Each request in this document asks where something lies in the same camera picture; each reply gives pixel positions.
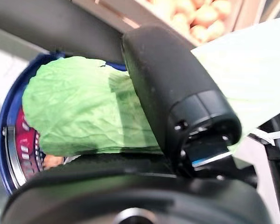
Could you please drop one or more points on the napa cabbage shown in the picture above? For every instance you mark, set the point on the napa cabbage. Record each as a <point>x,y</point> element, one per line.
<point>79,105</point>

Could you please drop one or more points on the blue plastic shopping basket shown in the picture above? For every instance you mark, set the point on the blue plastic shopping basket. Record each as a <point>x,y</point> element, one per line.
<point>4,112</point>

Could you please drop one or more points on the light wooden slatted crate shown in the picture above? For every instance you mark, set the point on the light wooden slatted crate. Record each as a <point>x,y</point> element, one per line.
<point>135,14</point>

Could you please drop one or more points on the tan potato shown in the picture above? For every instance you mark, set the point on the tan potato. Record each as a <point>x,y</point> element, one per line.
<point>222,8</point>
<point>52,161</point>
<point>206,15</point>
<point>215,30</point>
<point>180,22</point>
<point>199,33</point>

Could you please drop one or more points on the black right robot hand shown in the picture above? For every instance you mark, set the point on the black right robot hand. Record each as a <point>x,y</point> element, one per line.
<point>177,81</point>

